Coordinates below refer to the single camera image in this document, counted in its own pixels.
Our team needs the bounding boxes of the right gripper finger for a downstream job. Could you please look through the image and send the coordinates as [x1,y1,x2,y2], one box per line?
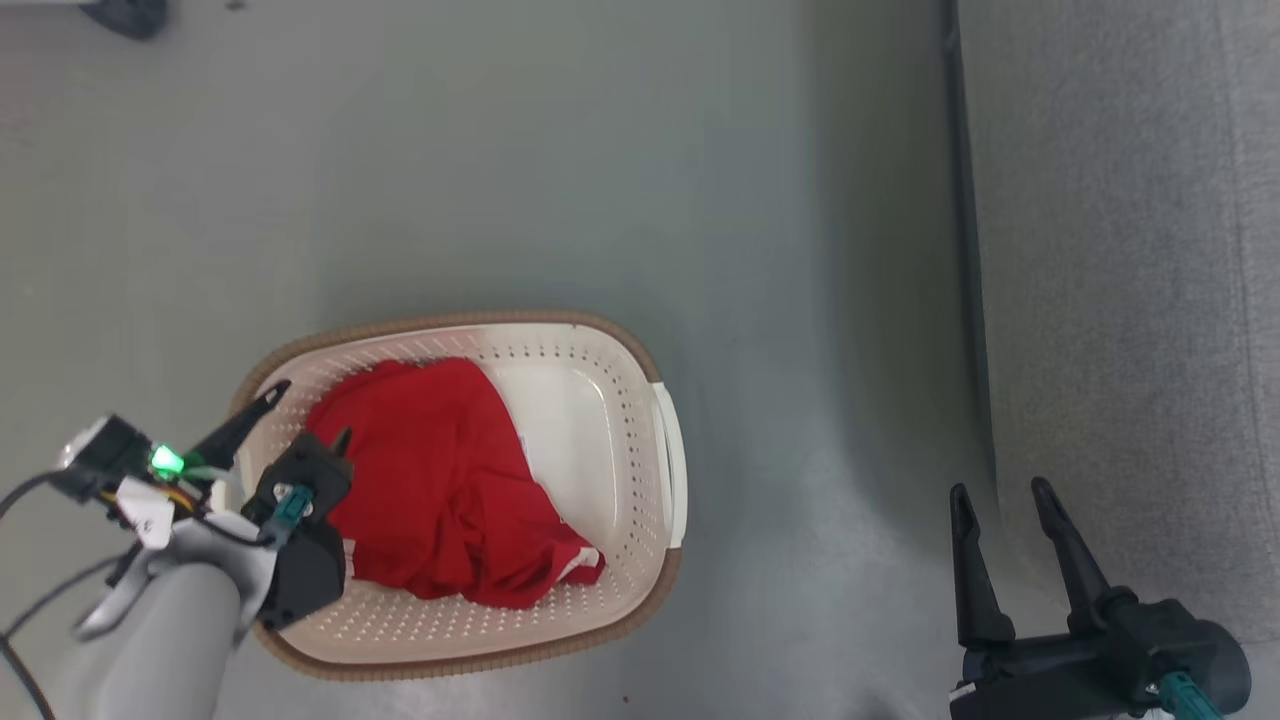
[948,484,1016,646]
[1030,477,1139,633]

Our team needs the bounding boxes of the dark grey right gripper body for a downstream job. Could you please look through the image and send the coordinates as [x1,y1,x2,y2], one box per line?
[948,595,1253,720]

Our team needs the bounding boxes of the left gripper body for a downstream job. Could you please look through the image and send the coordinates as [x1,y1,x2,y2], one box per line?
[50,415,351,633]

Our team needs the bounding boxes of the red shirt with white trim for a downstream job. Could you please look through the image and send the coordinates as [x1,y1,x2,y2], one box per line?
[300,357,607,611]

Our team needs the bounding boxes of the cream laundry basket brown rim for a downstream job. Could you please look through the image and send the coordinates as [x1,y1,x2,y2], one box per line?
[228,310,691,683]

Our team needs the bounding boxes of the dark round floor object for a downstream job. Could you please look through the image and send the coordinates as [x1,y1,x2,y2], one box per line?
[78,0,169,41]

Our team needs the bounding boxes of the teal cable plug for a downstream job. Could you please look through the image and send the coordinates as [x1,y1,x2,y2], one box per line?
[1158,672,1226,720]
[268,483,313,546]

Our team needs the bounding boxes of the braided black cable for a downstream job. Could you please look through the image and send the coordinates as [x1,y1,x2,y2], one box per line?
[0,555,136,720]

